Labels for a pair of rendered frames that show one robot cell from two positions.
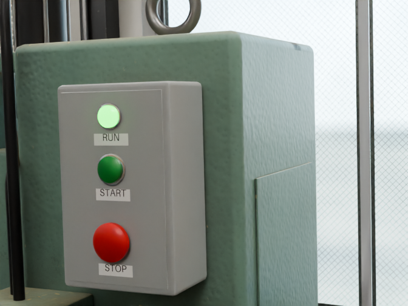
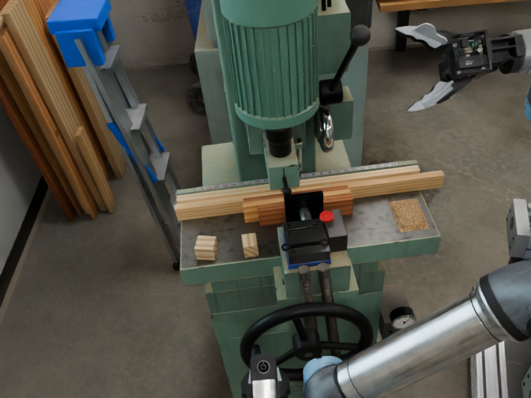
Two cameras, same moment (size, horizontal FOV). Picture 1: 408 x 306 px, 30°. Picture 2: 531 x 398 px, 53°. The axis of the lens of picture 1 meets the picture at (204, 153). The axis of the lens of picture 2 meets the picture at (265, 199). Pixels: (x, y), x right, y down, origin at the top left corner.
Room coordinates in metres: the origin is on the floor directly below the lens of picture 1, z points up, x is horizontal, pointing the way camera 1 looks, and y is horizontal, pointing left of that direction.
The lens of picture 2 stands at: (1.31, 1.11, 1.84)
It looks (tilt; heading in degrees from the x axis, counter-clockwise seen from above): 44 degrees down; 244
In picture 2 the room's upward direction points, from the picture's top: 6 degrees counter-clockwise
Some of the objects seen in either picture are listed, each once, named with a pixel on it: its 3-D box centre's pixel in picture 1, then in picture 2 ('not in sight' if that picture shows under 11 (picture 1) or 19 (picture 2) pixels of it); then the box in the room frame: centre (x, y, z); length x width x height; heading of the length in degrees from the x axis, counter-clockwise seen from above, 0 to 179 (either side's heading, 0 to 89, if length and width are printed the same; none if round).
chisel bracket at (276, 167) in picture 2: not in sight; (281, 160); (0.85, 0.27, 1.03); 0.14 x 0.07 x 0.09; 65
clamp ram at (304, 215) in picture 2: not in sight; (306, 217); (0.86, 0.40, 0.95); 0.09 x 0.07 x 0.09; 155
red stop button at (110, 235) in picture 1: (110, 242); not in sight; (0.56, 0.07, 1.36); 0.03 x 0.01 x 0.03; 65
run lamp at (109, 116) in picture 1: (107, 116); not in sight; (0.57, 0.07, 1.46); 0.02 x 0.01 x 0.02; 65
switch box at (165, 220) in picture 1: (133, 184); not in sight; (0.60, 0.06, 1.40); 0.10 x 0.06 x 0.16; 65
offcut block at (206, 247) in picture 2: not in sight; (206, 247); (1.09, 0.32, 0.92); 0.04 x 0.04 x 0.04; 52
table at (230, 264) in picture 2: not in sight; (307, 242); (0.87, 0.40, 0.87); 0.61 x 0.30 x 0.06; 155
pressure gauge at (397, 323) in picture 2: not in sight; (401, 318); (0.71, 0.59, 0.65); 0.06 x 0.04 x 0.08; 155
